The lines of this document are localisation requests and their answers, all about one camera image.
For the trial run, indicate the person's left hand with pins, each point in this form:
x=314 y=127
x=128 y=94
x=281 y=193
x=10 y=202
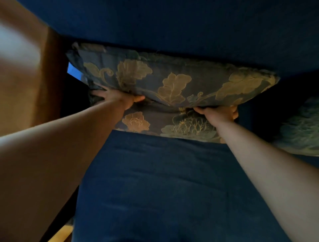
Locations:
x=115 y=97

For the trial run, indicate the person's right hand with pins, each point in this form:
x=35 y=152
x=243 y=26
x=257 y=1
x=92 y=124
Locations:
x=216 y=114

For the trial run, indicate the person's right thumb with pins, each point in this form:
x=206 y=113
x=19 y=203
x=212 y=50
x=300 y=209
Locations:
x=200 y=110

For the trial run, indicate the person's left thumb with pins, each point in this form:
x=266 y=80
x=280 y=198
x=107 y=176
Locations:
x=137 y=98

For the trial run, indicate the blue floral cushion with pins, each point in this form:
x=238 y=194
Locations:
x=174 y=87

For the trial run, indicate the person's left forearm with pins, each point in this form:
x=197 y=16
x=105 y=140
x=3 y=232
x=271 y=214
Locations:
x=49 y=159

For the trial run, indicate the person's right forearm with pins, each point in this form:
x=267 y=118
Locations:
x=269 y=174

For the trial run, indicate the blue sofa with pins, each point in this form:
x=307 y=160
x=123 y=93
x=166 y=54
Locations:
x=174 y=187

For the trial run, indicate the teal floral cushion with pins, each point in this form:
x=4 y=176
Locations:
x=299 y=129

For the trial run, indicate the brown wooden cabinet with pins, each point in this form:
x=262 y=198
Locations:
x=27 y=74

